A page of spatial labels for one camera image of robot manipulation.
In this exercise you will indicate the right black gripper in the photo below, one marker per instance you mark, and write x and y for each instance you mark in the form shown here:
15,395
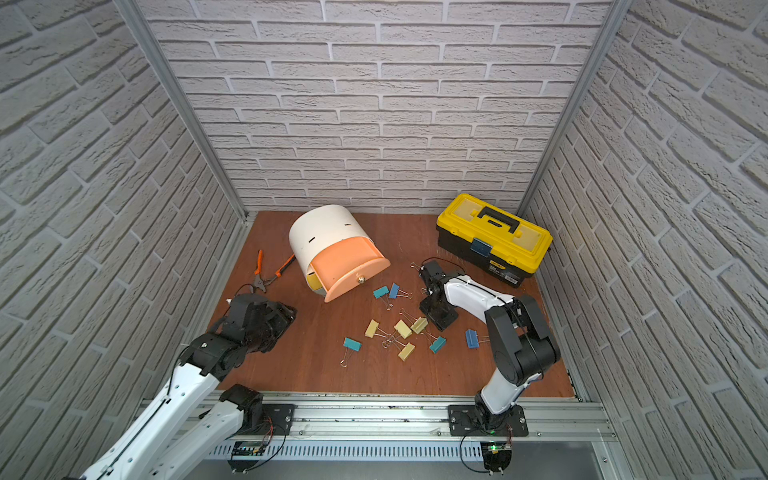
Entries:
441,323

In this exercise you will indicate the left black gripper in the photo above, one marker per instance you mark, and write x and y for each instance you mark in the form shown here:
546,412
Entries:
274,318

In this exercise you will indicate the blue binder clip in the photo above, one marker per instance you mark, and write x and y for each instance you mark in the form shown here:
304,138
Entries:
474,340
397,292

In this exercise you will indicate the orange top drawer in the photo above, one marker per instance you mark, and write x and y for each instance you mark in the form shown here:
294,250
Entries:
350,263

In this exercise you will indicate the white round drawer cabinet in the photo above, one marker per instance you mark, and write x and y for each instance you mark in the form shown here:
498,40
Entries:
318,229

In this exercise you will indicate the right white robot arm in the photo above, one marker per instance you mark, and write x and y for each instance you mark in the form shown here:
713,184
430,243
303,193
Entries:
522,344

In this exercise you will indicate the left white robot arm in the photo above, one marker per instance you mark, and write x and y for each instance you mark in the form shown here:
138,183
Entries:
152,447

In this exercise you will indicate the yellow binder clip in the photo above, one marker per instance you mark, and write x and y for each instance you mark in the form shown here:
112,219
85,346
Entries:
403,330
373,330
417,324
405,349

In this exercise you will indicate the teal binder clip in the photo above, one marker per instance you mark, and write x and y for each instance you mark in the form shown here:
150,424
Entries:
436,342
382,294
350,345

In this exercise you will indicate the yellow middle drawer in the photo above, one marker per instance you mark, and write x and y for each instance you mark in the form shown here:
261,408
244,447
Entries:
315,283

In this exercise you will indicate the yellow black toolbox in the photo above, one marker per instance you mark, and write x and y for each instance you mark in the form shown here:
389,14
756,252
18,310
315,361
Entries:
492,239

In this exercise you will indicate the left controller board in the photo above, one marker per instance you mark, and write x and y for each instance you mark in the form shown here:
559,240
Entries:
247,456

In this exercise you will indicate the controller board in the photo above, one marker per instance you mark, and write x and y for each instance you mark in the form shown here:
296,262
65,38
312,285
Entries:
496,457
247,456

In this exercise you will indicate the right controller board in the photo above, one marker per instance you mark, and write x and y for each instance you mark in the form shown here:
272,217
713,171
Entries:
496,457

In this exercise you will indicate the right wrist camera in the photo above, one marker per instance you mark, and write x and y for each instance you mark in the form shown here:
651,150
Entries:
431,273

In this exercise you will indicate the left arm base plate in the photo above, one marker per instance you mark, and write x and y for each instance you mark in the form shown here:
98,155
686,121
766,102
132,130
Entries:
264,418

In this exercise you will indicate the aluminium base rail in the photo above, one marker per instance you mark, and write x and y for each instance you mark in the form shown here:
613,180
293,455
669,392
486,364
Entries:
347,417

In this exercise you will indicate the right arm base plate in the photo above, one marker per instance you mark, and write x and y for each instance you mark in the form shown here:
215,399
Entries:
475,420

